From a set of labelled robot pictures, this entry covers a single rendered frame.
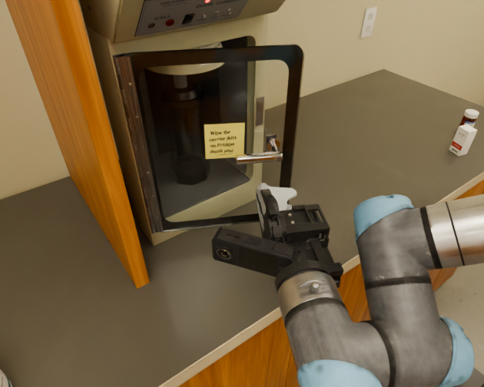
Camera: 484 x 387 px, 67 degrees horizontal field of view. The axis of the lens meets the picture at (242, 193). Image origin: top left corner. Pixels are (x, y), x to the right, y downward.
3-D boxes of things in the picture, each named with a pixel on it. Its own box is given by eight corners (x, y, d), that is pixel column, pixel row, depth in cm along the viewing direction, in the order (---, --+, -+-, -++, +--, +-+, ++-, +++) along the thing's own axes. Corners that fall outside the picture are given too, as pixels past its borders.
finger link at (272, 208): (270, 203, 59) (283, 243, 53) (259, 205, 59) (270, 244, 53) (271, 180, 57) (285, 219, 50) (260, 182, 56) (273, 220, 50)
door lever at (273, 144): (232, 153, 73) (232, 142, 71) (279, 149, 74) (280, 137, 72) (236, 169, 69) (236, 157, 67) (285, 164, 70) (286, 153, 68)
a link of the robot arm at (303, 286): (281, 337, 46) (286, 298, 40) (273, 305, 49) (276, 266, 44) (339, 329, 47) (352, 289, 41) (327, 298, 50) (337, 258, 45)
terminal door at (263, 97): (155, 230, 84) (117, 52, 58) (286, 216, 88) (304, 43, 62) (155, 233, 83) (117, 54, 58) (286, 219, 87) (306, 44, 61)
